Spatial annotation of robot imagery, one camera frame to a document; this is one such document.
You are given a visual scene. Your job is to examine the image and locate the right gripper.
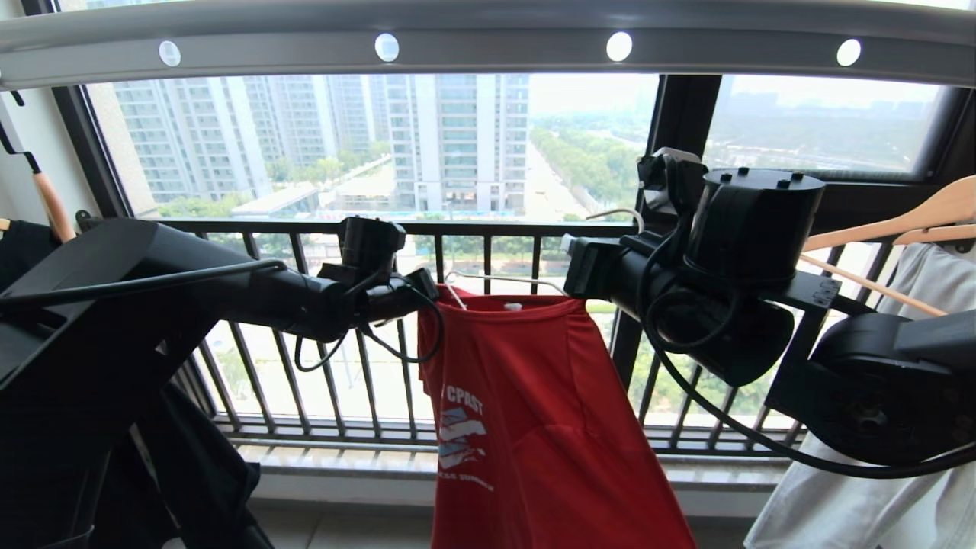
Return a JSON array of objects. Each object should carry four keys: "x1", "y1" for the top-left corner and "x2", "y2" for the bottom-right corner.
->
[{"x1": 561, "y1": 232, "x2": 683, "y2": 313}]

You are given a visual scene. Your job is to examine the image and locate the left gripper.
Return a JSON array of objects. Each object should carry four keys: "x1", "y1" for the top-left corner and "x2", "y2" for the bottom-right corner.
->
[{"x1": 355, "y1": 267, "x2": 441, "y2": 323}]

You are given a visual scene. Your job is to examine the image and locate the white wire hanger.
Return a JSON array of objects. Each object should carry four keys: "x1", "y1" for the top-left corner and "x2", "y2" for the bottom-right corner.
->
[{"x1": 444, "y1": 207, "x2": 646, "y2": 310}]

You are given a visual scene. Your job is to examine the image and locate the red printed t-shirt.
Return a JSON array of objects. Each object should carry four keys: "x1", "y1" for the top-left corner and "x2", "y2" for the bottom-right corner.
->
[{"x1": 416, "y1": 286, "x2": 698, "y2": 549}]

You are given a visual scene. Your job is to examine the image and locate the black garment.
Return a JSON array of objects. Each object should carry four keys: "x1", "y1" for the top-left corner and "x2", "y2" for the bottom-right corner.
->
[{"x1": 0, "y1": 220, "x2": 276, "y2": 549}]

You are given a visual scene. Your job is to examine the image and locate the wooden clothes hanger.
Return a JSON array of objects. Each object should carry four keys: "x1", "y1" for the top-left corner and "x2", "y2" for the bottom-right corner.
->
[
  {"x1": 796, "y1": 175, "x2": 976, "y2": 318},
  {"x1": 893, "y1": 223, "x2": 976, "y2": 247}
]

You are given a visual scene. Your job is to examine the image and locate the white garment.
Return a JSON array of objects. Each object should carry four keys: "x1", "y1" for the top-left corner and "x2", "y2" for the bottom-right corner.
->
[{"x1": 743, "y1": 242, "x2": 976, "y2": 549}]

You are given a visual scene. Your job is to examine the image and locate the wooden hanger with black hook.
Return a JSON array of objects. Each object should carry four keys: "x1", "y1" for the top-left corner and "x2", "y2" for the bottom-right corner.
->
[{"x1": 0, "y1": 90, "x2": 78, "y2": 244}]

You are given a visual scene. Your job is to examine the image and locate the black balcony railing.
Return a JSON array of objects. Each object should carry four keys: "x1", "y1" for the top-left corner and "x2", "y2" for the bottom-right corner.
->
[{"x1": 75, "y1": 210, "x2": 904, "y2": 460}]

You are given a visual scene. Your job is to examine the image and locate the black cable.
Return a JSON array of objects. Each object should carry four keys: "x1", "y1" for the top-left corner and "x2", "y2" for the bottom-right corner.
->
[
  {"x1": 639, "y1": 229, "x2": 976, "y2": 480},
  {"x1": 294, "y1": 329, "x2": 349, "y2": 374},
  {"x1": 358, "y1": 285, "x2": 446, "y2": 365}
]

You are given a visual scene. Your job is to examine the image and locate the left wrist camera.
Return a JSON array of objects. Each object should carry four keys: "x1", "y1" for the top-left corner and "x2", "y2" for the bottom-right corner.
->
[{"x1": 318, "y1": 217, "x2": 407, "y2": 287}]

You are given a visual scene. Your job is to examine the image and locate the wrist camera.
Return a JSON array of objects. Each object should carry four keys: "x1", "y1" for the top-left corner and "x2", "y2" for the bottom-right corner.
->
[
  {"x1": 636, "y1": 146, "x2": 710, "y2": 230},
  {"x1": 318, "y1": 217, "x2": 407, "y2": 287}
]

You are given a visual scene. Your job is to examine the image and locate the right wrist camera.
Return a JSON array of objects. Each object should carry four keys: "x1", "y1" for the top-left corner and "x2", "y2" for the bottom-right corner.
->
[{"x1": 636, "y1": 146, "x2": 710, "y2": 230}]

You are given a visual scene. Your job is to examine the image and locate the black window frame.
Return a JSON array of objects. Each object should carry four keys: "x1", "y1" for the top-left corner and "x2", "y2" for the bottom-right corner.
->
[{"x1": 19, "y1": 0, "x2": 976, "y2": 391}]

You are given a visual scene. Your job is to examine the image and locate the grey clothes rail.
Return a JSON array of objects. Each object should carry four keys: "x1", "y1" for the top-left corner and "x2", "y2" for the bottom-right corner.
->
[{"x1": 0, "y1": 0, "x2": 976, "y2": 92}]

